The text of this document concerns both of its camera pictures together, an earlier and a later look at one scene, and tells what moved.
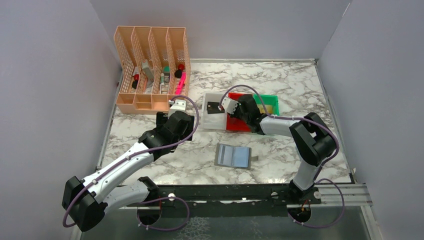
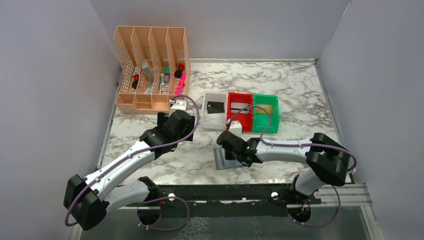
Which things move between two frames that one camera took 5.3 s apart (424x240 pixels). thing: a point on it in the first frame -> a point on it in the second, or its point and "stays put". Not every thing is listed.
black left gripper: [180, 119] stays put
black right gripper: [241, 108] -> [227, 144]
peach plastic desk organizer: [155, 67] stays put
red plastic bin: [234, 124] stays put
